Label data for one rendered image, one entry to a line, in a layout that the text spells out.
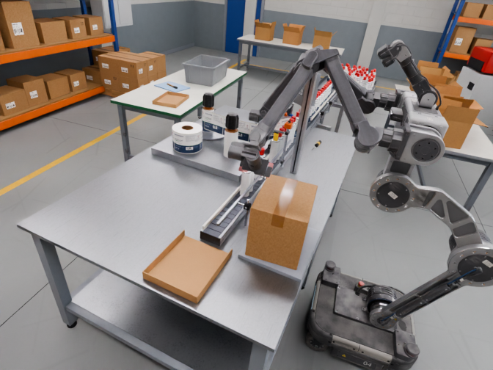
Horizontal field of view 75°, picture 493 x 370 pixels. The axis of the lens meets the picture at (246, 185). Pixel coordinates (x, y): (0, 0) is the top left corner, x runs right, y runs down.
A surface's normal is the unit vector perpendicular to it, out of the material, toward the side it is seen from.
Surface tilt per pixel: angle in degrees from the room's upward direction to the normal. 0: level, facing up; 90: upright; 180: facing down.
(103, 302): 0
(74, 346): 0
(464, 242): 90
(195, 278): 0
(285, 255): 90
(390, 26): 90
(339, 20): 90
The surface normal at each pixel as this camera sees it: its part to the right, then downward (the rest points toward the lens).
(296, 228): -0.31, 0.50
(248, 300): 0.09, -0.83
